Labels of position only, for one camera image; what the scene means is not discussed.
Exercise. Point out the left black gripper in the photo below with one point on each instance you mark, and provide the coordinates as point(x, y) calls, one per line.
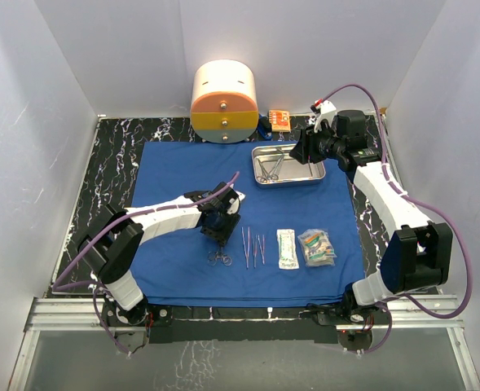
point(221, 237)

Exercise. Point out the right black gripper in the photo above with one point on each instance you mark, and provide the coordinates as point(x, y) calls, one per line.
point(301, 151)

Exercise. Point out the steel instrument tray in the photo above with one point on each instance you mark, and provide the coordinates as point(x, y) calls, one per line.
point(291, 173)

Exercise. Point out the steel scissors ring handles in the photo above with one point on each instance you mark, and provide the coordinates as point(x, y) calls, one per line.
point(214, 256)

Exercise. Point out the steel forceps ring handles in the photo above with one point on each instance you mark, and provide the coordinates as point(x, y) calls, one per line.
point(224, 258)

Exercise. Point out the long serrated steel forceps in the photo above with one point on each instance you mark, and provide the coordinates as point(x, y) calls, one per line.
point(246, 244)

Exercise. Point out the steel tweezers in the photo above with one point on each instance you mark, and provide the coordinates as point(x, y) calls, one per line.
point(262, 247)
point(255, 250)

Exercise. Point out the blue surgical cloth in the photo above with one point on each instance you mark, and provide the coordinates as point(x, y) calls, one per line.
point(182, 275)

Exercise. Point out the long white green pouch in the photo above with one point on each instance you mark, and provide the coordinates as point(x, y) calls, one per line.
point(287, 249)

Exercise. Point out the green clear supply packet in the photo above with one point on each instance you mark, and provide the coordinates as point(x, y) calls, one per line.
point(313, 248)

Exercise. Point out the white blue supply packet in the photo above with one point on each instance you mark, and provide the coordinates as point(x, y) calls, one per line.
point(330, 249)

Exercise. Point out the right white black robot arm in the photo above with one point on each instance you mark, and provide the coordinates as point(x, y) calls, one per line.
point(419, 251)

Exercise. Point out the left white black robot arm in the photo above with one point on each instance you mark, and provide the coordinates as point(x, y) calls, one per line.
point(118, 239)

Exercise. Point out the small orange spiral notebook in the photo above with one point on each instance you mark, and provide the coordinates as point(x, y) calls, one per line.
point(279, 120)

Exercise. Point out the blue black clip tool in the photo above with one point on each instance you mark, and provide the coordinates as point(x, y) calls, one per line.
point(264, 128)

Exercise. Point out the round three-drawer storage box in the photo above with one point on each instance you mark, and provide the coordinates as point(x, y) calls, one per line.
point(224, 106)

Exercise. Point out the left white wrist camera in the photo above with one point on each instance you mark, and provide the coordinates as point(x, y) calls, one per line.
point(235, 202)

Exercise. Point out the remaining ring-handled clamp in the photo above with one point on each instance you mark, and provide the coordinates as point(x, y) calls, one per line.
point(270, 169)

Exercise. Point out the aluminium frame rail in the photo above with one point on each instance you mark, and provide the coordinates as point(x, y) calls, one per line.
point(79, 344)

